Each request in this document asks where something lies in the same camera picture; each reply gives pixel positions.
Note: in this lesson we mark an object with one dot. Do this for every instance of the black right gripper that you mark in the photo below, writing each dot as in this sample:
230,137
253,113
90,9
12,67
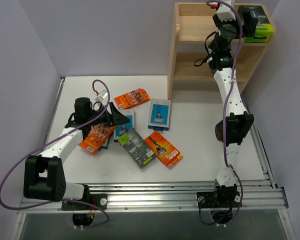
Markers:
248,21

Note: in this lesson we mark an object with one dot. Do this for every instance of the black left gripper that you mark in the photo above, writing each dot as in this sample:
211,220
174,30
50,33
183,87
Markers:
110,115

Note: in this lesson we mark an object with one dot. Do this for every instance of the black green GilletteLabs box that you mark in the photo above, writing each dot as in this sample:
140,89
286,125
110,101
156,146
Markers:
264,29
136,147

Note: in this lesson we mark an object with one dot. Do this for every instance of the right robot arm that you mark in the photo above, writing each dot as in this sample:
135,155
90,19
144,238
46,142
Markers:
236,121

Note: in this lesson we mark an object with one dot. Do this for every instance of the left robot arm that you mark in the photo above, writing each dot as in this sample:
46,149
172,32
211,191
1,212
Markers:
44,177

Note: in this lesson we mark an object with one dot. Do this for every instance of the wooden shelf unit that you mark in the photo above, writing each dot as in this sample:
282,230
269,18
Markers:
192,23

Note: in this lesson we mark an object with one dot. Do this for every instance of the Harry's razor box middle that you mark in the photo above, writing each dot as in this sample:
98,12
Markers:
122,128

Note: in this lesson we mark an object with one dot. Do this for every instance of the harry's razor box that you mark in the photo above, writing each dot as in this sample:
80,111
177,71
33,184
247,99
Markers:
106,144
159,115
122,128

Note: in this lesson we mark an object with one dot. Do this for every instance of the Harry's razor box left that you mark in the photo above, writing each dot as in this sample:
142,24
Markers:
106,144

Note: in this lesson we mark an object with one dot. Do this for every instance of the orange styler box back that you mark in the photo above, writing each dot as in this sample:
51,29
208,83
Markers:
132,99

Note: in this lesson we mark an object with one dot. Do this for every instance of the orange styler box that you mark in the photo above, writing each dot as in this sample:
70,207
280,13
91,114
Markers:
132,99
97,136

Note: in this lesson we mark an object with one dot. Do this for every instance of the orange styler box left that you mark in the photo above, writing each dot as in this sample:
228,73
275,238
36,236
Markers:
97,136

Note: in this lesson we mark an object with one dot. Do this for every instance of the Harry's razor box right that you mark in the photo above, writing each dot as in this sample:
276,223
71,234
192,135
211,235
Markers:
159,115

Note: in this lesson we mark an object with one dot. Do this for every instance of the orange Gillette Fusion5 box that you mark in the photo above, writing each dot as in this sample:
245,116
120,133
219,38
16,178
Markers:
166,153

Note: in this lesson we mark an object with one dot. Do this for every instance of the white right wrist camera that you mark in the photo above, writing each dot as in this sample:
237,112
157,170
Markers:
224,10

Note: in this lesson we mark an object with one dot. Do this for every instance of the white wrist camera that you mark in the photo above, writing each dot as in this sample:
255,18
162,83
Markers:
224,10
102,97

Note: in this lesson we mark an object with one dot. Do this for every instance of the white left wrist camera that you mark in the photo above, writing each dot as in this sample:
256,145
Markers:
102,97

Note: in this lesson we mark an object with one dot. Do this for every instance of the aluminium rail base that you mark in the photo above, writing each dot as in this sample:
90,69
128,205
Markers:
182,196

